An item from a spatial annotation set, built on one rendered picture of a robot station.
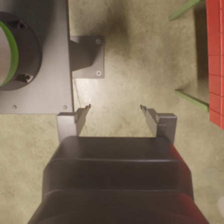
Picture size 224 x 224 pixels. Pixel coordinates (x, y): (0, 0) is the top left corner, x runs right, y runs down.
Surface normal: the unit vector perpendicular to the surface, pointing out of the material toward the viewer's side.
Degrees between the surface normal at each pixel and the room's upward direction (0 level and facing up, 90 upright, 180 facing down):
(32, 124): 0
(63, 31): 0
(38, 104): 0
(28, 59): 73
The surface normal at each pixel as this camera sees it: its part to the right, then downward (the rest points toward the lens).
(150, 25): -0.01, 0.30
